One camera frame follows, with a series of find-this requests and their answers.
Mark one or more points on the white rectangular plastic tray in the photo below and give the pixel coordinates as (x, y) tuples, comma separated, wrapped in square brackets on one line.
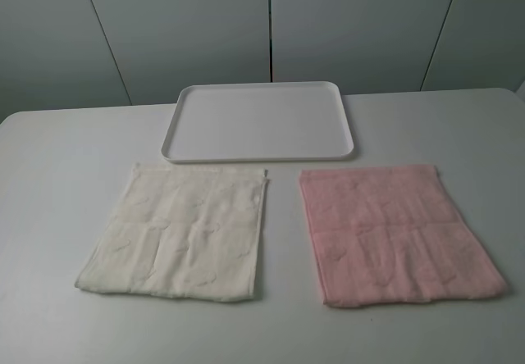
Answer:
[(263, 122)]

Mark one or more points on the cream white towel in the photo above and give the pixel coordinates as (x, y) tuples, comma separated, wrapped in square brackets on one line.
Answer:
[(182, 232)]

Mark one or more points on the pink towel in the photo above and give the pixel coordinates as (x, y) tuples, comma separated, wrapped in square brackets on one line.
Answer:
[(392, 234)]

